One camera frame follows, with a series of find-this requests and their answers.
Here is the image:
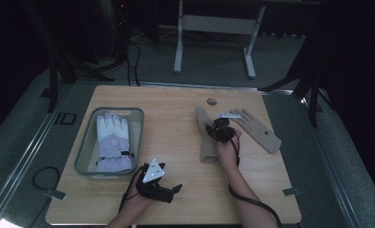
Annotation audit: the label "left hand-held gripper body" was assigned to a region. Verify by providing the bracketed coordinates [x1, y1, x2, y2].
[136, 158, 176, 204]

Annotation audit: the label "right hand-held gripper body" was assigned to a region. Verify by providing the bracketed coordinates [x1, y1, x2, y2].
[213, 111, 242, 144]

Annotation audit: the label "plain beige knit glove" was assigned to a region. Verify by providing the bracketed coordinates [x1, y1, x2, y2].
[195, 106, 219, 164]

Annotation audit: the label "purple ski glove white fingers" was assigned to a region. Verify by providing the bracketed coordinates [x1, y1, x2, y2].
[95, 112, 135, 173]

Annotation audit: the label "grey plastic bin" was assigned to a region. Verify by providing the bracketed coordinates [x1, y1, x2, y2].
[74, 106, 145, 182]

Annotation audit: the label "person's right hand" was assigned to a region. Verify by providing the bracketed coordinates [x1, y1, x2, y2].
[216, 127, 242, 174]

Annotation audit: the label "person's left hand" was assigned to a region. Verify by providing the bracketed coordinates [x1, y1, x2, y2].
[122, 189, 155, 217]

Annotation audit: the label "beige knit glove with button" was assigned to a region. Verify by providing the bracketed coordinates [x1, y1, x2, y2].
[229, 108, 283, 155]

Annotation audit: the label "grey tape piece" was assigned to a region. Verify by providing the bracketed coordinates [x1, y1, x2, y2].
[282, 187, 302, 197]
[44, 188, 67, 201]

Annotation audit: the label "black metal stand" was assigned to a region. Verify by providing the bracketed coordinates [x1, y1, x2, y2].
[259, 31, 325, 127]
[20, 0, 115, 114]

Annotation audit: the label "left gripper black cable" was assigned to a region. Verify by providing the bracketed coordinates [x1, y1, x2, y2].
[119, 166, 145, 213]

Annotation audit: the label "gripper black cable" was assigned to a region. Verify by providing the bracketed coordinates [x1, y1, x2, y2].
[227, 126, 283, 228]
[119, 166, 145, 213]

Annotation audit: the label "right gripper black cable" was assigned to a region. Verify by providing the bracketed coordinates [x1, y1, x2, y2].
[227, 126, 283, 228]

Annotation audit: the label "black floor cables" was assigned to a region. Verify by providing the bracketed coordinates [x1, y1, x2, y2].
[124, 41, 142, 87]

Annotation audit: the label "white desk frame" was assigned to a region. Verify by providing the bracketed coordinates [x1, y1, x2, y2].
[173, 0, 267, 80]

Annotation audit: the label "black cable loop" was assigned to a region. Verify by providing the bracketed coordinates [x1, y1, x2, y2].
[32, 165, 62, 191]

